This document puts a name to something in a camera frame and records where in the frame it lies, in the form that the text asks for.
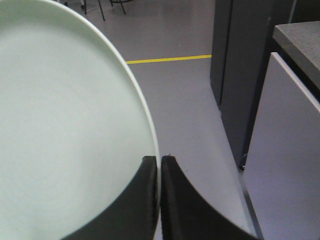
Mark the grey right kitchen cabinet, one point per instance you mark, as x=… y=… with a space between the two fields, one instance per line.
x=265 y=77

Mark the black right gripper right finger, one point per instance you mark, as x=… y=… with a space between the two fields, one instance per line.
x=186 y=215

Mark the black chair legs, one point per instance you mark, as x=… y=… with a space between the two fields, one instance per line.
x=83 y=6

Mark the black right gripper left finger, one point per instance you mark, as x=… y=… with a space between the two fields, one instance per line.
x=133 y=215

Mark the light green round plate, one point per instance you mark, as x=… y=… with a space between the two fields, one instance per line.
x=74 y=124

